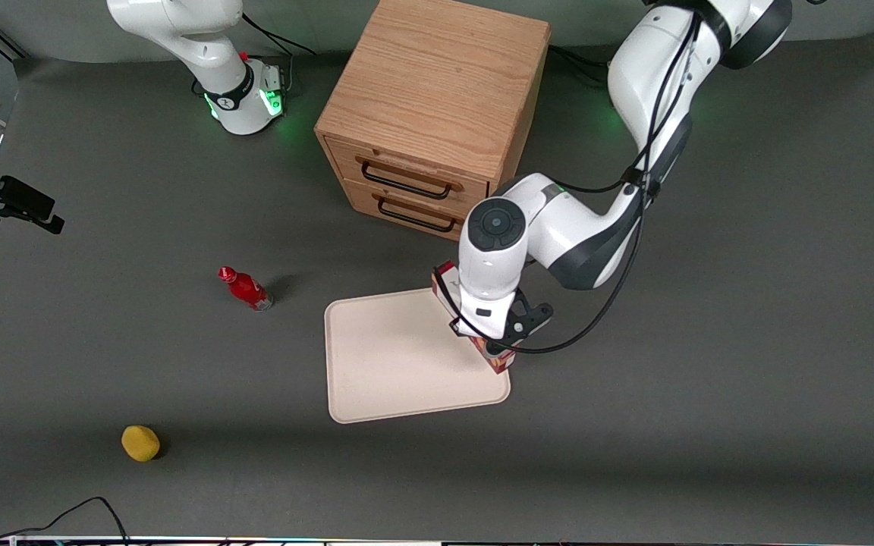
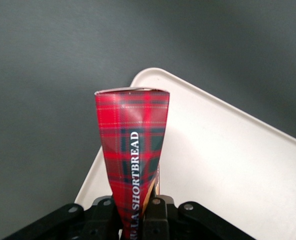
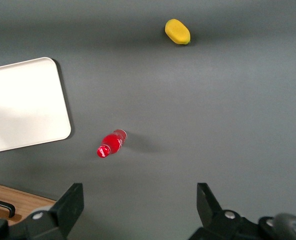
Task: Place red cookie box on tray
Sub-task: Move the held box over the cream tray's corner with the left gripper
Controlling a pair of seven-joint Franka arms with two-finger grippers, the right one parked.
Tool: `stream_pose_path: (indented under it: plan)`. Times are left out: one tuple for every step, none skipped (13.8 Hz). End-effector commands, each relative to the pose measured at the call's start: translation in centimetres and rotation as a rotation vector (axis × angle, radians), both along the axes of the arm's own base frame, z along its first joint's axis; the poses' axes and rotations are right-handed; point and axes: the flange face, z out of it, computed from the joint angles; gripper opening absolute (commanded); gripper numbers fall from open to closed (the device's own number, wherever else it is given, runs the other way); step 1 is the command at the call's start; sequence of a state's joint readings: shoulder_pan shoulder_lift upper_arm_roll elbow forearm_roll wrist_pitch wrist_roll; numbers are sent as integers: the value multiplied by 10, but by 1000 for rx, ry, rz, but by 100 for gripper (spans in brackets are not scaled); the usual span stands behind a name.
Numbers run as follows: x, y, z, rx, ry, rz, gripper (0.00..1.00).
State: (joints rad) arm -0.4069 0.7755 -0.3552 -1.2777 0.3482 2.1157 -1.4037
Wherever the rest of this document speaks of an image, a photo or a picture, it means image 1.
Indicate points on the red cookie box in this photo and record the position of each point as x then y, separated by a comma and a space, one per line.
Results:
444, 284

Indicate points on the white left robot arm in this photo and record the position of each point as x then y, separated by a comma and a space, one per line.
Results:
558, 227

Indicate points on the beige rectangular tray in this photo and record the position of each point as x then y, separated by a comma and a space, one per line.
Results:
399, 364

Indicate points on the wooden drawer front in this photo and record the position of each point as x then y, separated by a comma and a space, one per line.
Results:
407, 212
407, 176

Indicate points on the red bottle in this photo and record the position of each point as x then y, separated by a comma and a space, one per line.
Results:
246, 288

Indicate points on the yellow lemon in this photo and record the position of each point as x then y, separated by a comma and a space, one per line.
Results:
140, 443

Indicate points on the wooden drawer cabinet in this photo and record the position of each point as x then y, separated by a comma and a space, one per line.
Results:
437, 83

